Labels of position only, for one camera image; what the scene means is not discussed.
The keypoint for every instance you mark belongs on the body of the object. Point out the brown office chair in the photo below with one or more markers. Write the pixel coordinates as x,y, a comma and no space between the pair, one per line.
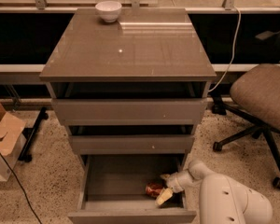
257,92

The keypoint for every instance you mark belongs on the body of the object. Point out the black metal stand leg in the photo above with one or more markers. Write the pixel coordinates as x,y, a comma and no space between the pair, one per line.
30,133

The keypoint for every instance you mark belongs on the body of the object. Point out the white ceramic bowl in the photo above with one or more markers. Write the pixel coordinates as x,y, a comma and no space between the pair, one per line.
108,11

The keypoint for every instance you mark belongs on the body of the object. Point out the red coke can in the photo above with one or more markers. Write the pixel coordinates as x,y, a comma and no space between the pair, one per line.
154,189

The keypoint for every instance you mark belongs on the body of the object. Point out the cardboard box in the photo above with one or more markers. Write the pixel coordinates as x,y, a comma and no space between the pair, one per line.
11,142

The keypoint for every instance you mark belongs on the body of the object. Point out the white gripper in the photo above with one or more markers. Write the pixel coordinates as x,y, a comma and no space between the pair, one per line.
176,182

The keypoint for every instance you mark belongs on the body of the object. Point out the grey top drawer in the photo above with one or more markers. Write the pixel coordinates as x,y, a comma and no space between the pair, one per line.
128,112

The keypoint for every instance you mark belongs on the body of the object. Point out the grey open bottom drawer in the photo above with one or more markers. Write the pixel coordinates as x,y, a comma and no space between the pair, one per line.
113,191

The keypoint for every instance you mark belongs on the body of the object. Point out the grey drawer cabinet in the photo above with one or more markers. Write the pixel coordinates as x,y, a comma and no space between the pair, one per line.
146,54

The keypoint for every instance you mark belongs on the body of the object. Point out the grey middle drawer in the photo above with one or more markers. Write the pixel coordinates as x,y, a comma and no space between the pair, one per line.
131,144

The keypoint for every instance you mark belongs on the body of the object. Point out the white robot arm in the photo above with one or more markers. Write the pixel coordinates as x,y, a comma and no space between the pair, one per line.
222,200

